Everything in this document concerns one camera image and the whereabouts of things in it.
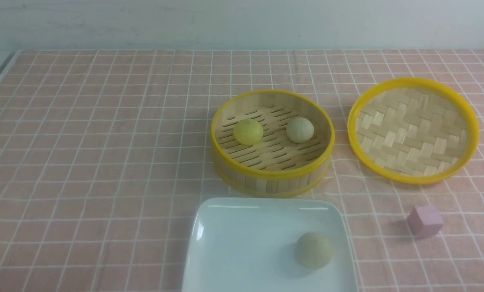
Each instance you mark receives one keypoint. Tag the yellow-rimmed bamboo steamer basket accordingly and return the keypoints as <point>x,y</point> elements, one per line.
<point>275,167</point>

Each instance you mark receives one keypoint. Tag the yellow steamed bun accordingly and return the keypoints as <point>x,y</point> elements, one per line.
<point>248,132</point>

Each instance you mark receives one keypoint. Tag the white square plate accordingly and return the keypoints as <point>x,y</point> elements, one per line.
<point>248,245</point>

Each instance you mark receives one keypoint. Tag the yellow-rimmed bamboo steamer lid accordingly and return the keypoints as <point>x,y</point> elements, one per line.
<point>413,130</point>

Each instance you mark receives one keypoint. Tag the pink cube block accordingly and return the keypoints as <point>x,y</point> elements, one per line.
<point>425,221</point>

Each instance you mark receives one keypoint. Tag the white steamed bun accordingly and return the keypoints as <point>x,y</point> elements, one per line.
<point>300,130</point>

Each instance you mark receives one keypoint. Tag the pink checkered tablecloth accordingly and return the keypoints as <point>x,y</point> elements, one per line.
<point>105,157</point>

